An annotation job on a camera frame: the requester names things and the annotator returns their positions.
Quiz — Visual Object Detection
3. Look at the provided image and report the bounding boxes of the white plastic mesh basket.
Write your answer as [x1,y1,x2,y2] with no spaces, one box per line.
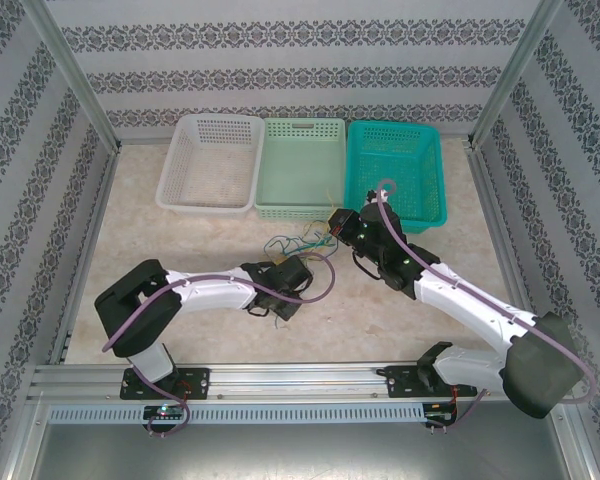
[154,114,266,221]

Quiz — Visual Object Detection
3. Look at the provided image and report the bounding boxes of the aluminium side rail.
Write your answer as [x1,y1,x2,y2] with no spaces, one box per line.
[49,144,122,369]
[464,137,539,321]

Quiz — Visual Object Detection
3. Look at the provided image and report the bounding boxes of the blue thin wire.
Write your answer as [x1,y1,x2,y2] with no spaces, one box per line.
[273,238,331,332]
[278,237,315,254]

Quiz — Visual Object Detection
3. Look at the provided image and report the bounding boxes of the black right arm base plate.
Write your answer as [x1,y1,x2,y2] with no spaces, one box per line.
[383,364,479,400]

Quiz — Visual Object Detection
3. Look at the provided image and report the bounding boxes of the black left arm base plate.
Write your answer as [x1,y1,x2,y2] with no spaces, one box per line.
[119,367,212,401]

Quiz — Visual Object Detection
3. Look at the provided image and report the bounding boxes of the dark green thin wire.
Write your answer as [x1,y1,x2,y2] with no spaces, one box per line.
[262,234,296,260]

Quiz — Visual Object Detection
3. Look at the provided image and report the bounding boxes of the light green plastic basket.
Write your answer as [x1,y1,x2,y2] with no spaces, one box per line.
[253,117,349,224]

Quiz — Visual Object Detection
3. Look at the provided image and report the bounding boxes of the teal plastic mesh basket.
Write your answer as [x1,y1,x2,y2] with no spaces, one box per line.
[343,119,450,236]

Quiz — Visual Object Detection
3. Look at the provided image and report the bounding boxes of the aluminium frame post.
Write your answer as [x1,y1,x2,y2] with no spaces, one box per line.
[468,0,565,150]
[22,0,123,151]

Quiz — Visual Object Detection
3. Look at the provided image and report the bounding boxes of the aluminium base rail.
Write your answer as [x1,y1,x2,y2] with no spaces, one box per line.
[29,363,511,402]

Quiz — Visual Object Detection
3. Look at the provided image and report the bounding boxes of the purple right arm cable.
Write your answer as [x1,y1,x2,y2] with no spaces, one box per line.
[377,178,599,435]

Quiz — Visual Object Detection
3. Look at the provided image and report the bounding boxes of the slotted grey cable duct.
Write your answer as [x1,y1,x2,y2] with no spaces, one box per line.
[47,403,426,425]

